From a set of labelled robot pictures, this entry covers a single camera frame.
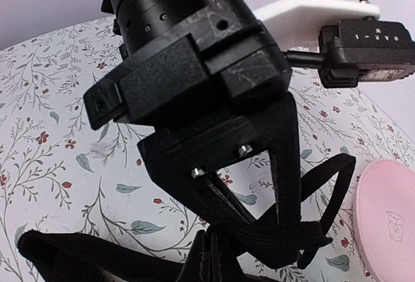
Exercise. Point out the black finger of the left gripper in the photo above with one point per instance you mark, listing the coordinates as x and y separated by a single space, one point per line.
272 126
185 165

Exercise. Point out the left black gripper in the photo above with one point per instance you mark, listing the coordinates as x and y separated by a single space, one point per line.
220 56

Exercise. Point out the black shoelace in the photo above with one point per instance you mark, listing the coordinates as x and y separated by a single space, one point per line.
277 242

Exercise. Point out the black shoe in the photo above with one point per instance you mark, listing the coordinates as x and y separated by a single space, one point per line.
81 257

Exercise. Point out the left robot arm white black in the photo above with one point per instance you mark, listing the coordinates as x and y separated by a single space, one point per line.
141 21

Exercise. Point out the floral patterned table mat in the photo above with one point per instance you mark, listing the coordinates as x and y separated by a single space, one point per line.
59 176

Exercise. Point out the pink plate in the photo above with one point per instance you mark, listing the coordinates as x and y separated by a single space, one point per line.
383 220

